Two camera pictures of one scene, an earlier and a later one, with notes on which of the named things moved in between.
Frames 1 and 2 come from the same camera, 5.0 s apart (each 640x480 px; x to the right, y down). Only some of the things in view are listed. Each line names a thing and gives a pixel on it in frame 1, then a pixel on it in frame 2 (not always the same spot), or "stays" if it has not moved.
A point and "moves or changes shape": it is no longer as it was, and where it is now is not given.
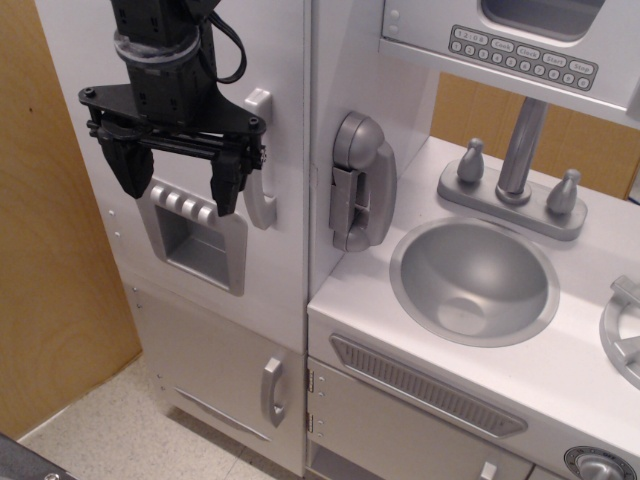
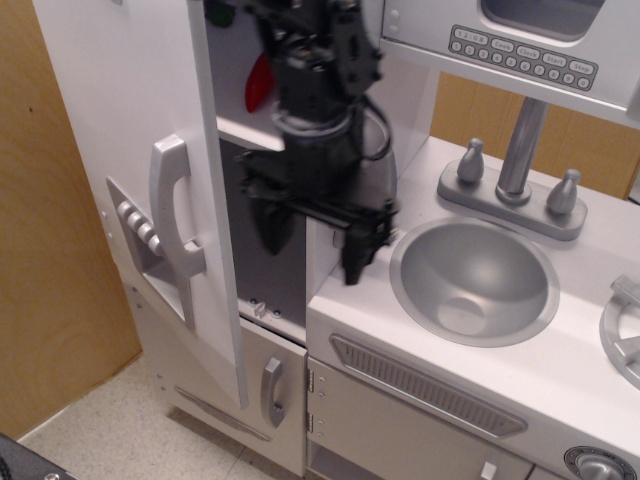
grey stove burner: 623,355 stays
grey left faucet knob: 471,165 stays
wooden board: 65,318 stays
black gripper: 174,104 → 338,161
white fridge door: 245,269 moves or changes shape
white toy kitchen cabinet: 377,303 stays
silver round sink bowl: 473,282 stays
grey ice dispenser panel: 190,237 → 160,270
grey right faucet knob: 561,197 stays
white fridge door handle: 263,209 → 170,164
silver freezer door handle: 270,374 stays
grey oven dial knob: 594,463 stays
